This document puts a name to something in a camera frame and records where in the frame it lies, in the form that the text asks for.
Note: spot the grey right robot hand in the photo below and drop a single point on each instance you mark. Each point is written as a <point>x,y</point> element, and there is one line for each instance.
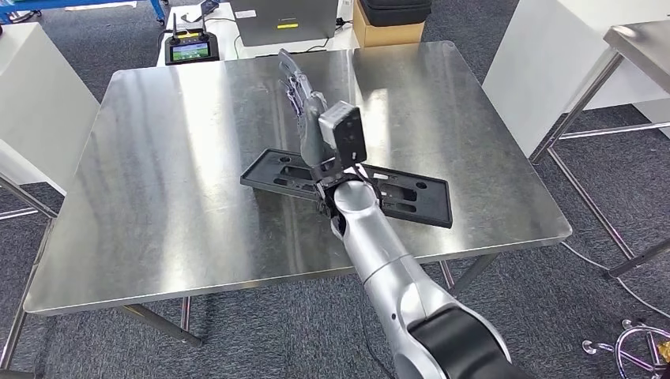
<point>314,131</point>

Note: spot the black plastic car part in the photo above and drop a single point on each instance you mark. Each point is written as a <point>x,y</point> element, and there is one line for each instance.
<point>272,172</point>

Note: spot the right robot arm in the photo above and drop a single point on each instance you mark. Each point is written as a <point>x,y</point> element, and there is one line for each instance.
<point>387,272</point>

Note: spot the cardboard box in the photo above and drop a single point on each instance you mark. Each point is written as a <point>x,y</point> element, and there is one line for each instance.
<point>382,35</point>

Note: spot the white desk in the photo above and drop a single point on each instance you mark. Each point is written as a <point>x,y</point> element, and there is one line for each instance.
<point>227,36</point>

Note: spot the stainless steel table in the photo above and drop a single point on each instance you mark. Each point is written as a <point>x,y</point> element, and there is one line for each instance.
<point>21,201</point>
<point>641,44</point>
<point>183,183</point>

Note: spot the black item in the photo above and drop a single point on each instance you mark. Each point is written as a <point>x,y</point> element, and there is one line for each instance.
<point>395,11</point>

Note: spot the black controller with screen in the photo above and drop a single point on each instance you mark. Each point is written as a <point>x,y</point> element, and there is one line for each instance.
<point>191,52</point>

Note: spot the white partition panel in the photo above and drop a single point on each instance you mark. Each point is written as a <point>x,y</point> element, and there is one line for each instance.
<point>36,104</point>
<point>544,63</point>

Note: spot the chrome stool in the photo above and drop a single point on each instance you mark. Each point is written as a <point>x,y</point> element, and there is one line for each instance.
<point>636,345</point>

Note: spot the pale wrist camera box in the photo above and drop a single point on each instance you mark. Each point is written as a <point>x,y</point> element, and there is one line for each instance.
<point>345,128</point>

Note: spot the blue metal frame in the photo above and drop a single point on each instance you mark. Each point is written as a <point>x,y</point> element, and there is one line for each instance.
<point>78,3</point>

